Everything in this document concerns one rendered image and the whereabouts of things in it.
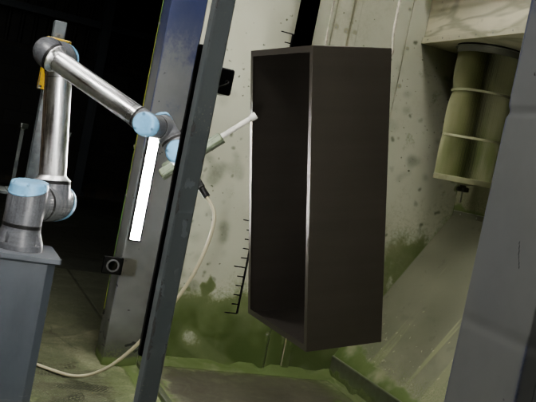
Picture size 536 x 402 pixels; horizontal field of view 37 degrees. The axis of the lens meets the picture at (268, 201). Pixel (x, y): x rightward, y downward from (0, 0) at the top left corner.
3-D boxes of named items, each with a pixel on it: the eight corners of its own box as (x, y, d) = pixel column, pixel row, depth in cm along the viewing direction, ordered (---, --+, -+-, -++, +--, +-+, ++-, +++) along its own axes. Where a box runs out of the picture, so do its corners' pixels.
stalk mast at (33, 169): (6, 341, 407) (65, 23, 398) (7, 344, 401) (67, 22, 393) (-6, 340, 405) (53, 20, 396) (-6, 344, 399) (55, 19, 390)
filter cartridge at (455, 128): (504, 210, 432) (535, 58, 426) (477, 206, 403) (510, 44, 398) (443, 198, 454) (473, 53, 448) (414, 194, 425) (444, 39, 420)
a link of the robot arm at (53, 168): (22, 220, 325) (33, 37, 324) (46, 219, 341) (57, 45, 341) (55, 222, 320) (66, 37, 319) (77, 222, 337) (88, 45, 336)
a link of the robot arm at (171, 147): (180, 133, 308) (193, 155, 307) (186, 140, 321) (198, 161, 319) (159, 145, 308) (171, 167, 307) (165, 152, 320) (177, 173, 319)
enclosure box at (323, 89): (314, 305, 385) (321, 53, 368) (381, 341, 331) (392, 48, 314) (247, 313, 371) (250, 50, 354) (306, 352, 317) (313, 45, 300)
